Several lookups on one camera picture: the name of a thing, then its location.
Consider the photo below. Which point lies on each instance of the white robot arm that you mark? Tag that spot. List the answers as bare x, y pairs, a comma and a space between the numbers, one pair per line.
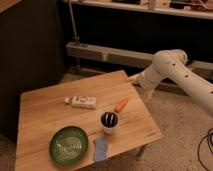
171, 64

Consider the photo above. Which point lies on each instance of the green ceramic bowl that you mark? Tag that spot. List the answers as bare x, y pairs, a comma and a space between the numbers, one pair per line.
68, 145

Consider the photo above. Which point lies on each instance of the white lying bottle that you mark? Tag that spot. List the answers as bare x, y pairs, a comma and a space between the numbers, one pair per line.
81, 102

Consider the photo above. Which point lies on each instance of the white cup with dark inside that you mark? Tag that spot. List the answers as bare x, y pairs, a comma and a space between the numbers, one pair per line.
109, 121

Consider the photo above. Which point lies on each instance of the metal shelf beam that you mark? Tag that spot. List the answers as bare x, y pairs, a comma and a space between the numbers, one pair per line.
129, 58

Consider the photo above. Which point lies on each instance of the wooden table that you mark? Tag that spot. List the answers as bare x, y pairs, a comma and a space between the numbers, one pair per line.
43, 112

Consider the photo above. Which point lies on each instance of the blue sponge cloth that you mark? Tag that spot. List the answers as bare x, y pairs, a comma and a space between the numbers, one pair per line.
101, 147

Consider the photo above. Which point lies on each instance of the upper shelf board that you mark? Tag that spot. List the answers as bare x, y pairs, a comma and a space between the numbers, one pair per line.
142, 8

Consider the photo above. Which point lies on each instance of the metal shelf post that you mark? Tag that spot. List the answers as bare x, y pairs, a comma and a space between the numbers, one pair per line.
76, 37

